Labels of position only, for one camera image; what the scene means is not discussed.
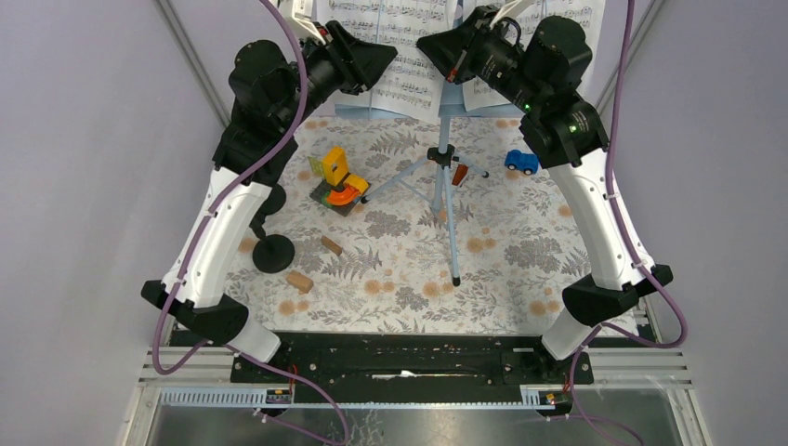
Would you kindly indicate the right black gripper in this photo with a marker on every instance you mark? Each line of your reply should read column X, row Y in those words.
column 454, row 51

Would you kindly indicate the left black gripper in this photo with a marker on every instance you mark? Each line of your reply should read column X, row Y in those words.
column 363, row 62

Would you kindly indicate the light blue music stand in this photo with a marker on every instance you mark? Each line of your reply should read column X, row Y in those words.
column 444, row 155

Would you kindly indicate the sheet music page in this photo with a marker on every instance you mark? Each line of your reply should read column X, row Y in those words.
column 411, row 85
column 588, row 14

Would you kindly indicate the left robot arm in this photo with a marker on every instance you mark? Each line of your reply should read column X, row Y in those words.
column 272, row 98

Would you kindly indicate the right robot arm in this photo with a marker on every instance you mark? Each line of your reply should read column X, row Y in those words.
column 565, row 132

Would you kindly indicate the blue toy car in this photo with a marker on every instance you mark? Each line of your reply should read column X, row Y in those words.
column 527, row 163

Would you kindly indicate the dark red wooden block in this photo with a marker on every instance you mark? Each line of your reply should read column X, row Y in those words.
column 460, row 174

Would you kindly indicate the toy brick assembly grey base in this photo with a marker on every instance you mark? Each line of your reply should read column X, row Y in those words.
column 339, row 190

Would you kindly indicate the black microphone stand rear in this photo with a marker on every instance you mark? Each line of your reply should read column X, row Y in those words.
column 275, row 201

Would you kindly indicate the black microphone stand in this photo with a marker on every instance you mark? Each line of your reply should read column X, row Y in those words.
column 275, row 201
column 272, row 253

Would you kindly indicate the floral tablecloth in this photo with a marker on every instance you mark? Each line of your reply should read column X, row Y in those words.
column 518, row 245

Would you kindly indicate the light wooden block centre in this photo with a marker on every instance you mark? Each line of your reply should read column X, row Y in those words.
column 331, row 245

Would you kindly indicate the light wooden block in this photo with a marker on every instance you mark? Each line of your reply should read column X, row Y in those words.
column 302, row 283
column 331, row 245

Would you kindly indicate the black microphone stand front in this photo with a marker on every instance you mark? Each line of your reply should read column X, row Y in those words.
column 272, row 253

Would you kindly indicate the light wooden block near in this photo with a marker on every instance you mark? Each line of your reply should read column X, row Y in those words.
column 302, row 283

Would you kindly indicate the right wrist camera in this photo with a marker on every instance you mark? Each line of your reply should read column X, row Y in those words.
column 511, row 10

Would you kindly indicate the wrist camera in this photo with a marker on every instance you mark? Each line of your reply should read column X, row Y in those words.
column 297, row 15
column 511, row 10

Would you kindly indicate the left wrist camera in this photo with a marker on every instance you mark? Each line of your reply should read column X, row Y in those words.
column 297, row 15

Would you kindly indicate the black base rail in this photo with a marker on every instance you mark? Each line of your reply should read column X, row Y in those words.
column 426, row 368

